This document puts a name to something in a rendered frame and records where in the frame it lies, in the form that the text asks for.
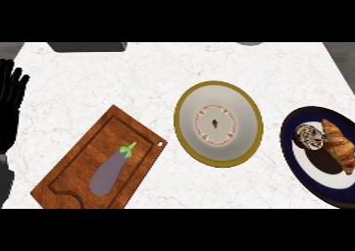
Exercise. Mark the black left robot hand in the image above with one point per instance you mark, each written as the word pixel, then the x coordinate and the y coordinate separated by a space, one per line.
pixel 5 108

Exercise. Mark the white bowl with gold rim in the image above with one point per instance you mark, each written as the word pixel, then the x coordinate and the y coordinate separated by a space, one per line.
pixel 218 123

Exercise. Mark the dark blue rimmed plate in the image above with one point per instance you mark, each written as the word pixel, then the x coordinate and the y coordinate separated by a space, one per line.
pixel 324 183

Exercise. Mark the golden brown croissant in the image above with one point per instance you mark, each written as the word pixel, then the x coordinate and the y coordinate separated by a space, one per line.
pixel 341 145

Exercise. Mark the brown wooden cutting board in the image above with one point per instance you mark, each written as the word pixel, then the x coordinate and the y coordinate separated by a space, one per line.
pixel 83 170

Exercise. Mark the dark grey flat appliance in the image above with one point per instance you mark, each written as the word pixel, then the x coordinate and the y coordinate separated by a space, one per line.
pixel 88 46

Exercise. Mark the purple eggplant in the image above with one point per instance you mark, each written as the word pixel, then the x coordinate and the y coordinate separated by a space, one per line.
pixel 110 171

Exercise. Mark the small grey object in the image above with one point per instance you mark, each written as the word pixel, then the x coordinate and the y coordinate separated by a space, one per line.
pixel 250 43

